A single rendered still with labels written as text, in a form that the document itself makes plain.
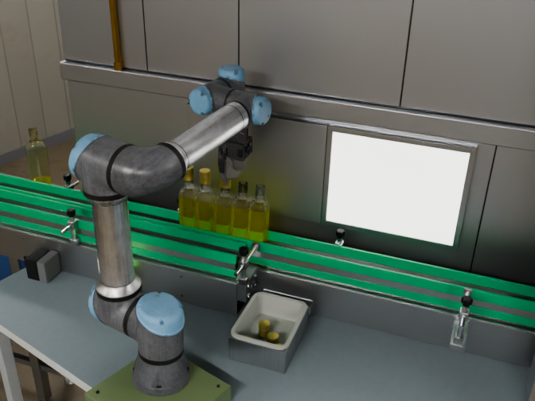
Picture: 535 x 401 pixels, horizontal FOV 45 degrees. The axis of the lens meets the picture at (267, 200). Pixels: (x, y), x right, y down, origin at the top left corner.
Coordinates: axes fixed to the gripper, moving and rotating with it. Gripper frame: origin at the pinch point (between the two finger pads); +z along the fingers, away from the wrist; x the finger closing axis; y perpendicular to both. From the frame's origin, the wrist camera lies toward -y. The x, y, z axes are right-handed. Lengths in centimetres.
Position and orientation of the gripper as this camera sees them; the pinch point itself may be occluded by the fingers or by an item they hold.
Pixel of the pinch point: (226, 178)
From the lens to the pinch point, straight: 198.4
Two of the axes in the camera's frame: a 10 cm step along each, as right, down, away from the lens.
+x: 3.4, -4.6, 8.2
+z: -0.2, 8.7, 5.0
